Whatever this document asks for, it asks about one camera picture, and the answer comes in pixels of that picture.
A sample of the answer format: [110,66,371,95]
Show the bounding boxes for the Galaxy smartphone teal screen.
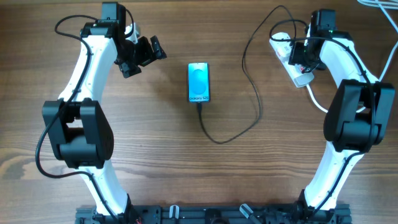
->
[187,62,210,103]

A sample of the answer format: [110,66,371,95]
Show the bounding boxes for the black USB charging cable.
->
[196,4,298,145]

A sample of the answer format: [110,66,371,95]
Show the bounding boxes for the white USB charger plug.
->
[277,42,292,58]

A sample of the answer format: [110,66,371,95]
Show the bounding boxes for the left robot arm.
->
[41,2,167,223]

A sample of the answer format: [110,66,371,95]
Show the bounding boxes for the white cables at corner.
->
[356,0,398,35]

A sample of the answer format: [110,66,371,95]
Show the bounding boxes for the white power strip cord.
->
[305,39,398,114]

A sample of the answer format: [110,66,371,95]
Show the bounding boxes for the white power strip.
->
[269,39,314,88]

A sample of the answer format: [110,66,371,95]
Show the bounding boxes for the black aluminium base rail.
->
[74,203,353,224]

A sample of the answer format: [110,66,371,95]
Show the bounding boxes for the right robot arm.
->
[289,9,395,217]

